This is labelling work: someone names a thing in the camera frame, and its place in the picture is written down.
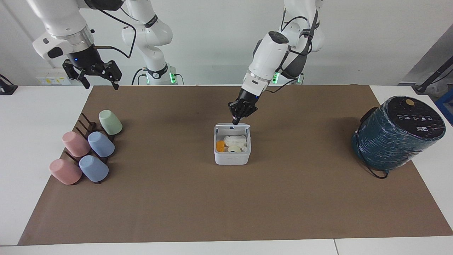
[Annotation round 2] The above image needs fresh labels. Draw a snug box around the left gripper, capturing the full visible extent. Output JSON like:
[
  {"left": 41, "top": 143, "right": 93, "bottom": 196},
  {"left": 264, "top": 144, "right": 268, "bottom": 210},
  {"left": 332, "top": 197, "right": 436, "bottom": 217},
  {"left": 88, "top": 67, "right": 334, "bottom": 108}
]
[{"left": 228, "top": 88, "right": 261, "bottom": 125}]

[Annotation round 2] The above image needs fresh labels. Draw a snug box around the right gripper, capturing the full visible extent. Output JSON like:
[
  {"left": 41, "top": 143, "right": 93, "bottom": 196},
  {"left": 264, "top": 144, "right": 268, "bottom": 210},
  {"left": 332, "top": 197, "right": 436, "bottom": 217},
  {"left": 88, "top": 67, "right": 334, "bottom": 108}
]
[{"left": 63, "top": 45, "right": 123, "bottom": 91}]

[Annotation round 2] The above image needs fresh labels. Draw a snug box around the white trash can with lid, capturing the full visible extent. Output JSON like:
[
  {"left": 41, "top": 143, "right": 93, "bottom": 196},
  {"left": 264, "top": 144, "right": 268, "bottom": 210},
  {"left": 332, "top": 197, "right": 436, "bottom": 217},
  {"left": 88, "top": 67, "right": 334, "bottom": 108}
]
[{"left": 214, "top": 123, "right": 252, "bottom": 166}]

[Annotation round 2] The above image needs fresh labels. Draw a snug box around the crumpled white tissue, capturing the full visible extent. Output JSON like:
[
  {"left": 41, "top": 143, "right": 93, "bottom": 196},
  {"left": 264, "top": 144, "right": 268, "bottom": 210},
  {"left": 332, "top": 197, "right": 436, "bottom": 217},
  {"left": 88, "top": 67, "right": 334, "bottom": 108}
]
[{"left": 223, "top": 135, "right": 247, "bottom": 148}]

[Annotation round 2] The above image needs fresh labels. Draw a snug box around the white power strip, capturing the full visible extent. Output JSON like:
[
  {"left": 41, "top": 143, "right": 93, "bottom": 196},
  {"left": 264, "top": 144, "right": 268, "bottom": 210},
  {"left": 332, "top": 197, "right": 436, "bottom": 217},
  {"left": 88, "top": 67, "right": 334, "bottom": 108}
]
[{"left": 35, "top": 73, "right": 72, "bottom": 86}]

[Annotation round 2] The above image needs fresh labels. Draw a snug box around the green cup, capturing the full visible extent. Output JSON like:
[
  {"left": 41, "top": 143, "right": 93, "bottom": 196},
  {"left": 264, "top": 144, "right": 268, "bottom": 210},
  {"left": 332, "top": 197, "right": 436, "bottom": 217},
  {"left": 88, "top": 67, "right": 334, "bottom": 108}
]
[{"left": 98, "top": 109, "right": 123, "bottom": 136}]

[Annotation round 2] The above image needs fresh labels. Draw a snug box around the dark brown cup rack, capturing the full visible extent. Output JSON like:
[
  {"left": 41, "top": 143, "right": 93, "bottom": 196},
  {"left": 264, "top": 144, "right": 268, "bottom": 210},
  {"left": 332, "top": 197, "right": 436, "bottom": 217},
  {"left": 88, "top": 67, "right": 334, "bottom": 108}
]
[{"left": 64, "top": 112, "right": 116, "bottom": 185}]

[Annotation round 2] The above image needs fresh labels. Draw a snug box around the blue cup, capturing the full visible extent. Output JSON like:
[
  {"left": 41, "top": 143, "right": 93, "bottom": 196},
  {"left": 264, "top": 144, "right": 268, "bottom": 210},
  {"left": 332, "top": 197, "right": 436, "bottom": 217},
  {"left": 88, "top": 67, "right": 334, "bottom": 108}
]
[
  {"left": 87, "top": 131, "right": 116, "bottom": 158},
  {"left": 79, "top": 155, "right": 109, "bottom": 183}
]

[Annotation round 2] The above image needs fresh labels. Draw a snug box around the pink cup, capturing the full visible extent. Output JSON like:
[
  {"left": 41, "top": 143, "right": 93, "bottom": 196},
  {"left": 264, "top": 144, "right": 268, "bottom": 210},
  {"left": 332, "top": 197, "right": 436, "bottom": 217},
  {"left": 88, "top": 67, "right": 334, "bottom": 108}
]
[
  {"left": 49, "top": 159, "right": 83, "bottom": 186},
  {"left": 62, "top": 131, "right": 91, "bottom": 158}
]

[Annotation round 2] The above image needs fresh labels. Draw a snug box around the black stand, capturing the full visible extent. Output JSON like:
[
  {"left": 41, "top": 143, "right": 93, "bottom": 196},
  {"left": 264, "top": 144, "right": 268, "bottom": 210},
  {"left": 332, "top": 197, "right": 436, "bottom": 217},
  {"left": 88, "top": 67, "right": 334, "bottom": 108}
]
[
  {"left": 412, "top": 56, "right": 453, "bottom": 95},
  {"left": 0, "top": 74, "right": 18, "bottom": 96}
]

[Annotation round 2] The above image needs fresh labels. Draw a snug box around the teal appliance wrapped in plastic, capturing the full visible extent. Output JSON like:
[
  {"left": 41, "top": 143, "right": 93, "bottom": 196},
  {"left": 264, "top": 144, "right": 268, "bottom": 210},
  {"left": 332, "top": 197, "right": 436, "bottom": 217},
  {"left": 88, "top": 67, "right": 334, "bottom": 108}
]
[{"left": 351, "top": 95, "right": 447, "bottom": 172}]

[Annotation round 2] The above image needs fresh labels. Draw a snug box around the blue crate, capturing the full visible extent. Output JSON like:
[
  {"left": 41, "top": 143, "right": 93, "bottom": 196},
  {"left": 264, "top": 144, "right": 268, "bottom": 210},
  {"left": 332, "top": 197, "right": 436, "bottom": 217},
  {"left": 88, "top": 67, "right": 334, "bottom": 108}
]
[{"left": 434, "top": 89, "right": 453, "bottom": 125}]

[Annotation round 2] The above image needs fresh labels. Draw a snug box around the black appliance cable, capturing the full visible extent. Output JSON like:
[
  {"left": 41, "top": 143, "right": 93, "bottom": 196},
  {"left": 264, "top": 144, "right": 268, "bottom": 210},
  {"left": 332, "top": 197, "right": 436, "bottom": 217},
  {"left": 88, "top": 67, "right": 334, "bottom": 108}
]
[{"left": 355, "top": 106, "right": 390, "bottom": 180}]

